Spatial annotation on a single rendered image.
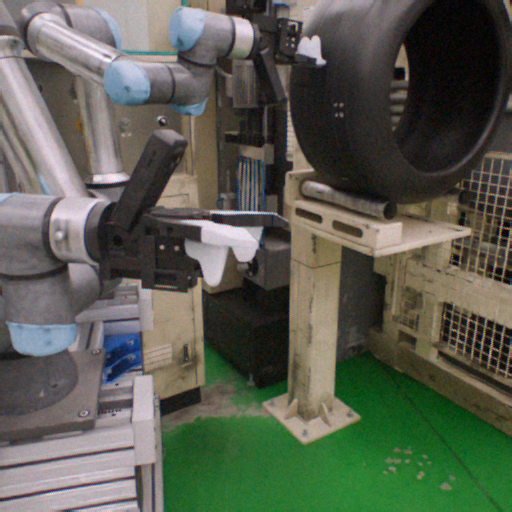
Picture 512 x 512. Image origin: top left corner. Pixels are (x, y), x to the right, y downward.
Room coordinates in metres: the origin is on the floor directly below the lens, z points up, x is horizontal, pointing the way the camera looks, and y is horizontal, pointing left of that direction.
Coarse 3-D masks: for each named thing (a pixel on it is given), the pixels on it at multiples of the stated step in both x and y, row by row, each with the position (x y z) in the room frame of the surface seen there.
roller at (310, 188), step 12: (312, 192) 1.45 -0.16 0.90; (324, 192) 1.41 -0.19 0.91; (336, 192) 1.37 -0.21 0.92; (348, 192) 1.34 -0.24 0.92; (336, 204) 1.38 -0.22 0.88; (348, 204) 1.32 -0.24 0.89; (360, 204) 1.28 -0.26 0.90; (372, 204) 1.25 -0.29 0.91; (384, 204) 1.22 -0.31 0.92; (384, 216) 1.22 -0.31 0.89
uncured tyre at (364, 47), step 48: (336, 0) 1.32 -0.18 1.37; (384, 0) 1.20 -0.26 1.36; (432, 0) 1.23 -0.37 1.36; (480, 0) 1.32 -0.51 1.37; (336, 48) 1.22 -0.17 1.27; (384, 48) 1.17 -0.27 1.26; (432, 48) 1.63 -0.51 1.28; (480, 48) 1.52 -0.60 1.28; (288, 96) 1.35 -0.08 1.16; (336, 96) 1.19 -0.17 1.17; (384, 96) 1.17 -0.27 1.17; (432, 96) 1.64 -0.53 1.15; (480, 96) 1.52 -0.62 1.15; (336, 144) 1.22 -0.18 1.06; (384, 144) 1.18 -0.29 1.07; (432, 144) 1.58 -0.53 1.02; (480, 144) 1.36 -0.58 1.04; (384, 192) 1.24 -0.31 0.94; (432, 192) 1.29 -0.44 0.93
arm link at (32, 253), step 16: (0, 208) 0.55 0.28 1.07; (16, 208) 0.55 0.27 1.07; (32, 208) 0.55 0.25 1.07; (48, 208) 0.54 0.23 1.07; (0, 224) 0.54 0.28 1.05; (16, 224) 0.54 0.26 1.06; (32, 224) 0.54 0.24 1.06; (48, 224) 0.53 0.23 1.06; (0, 240) 0.54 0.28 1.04; (16, 240) 0.54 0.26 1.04; (32, 240) 0.53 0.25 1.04; (48, 240) 0.53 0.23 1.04; (0, 256) 0.55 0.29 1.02; (16, 256) 0.54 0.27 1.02; (32, 256) 0.54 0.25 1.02; (48, 256) 0.54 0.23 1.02; (0, 272) 0.55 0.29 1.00; (16, 272) 0.54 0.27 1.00; (32, 272) 0.54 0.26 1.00
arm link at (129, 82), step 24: (24, 24) 1.18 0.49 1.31; (48, 24) 1.17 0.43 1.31; (48, 48) 1.14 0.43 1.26; (72, 48) 1.09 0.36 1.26; (96, 48) 1.06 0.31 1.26; (96, 72) 1.03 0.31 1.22; (120, 72) 0.95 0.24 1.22; (144, 72) 0.97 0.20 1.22; (168, 72) 1.02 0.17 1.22; (120, 96) 0.96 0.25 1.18; (144, 96) 0.97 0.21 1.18; (168, 96) 1.02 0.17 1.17
